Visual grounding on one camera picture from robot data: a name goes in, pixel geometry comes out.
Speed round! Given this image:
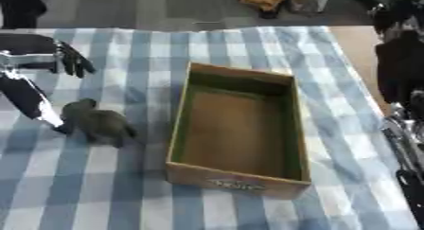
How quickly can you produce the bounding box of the person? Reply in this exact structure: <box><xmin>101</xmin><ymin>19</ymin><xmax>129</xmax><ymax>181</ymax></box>
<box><xmin>0</xmin><ymin>0</ymin><xmax>50</xmax><ymax>30</ymax></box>

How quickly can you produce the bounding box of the tan cardboard box green inside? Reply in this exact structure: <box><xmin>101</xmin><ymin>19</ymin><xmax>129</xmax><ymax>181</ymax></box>
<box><xmin>164</xmin><ymin>62</ymin><xmax>313</xmax><ymax>201</ymax></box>

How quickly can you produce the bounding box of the dark green soft toy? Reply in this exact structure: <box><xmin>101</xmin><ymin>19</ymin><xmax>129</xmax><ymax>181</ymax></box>
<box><xmin>58</xmin><ymin>97</ymin><xmax>139</xmax><ymax>149</ymax></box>

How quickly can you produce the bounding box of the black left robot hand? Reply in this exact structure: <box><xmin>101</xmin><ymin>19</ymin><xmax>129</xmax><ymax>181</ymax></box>
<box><xmin>0</xmin><ymin>33</ymin><xmax>98</xmax><ymax>135</ymax></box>

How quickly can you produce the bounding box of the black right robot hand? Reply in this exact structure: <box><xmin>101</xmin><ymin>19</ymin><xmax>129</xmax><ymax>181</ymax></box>
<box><xmin>371</xmin><ymin>1</ymin><xmax>424</xmax><ymax>111</ymax></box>

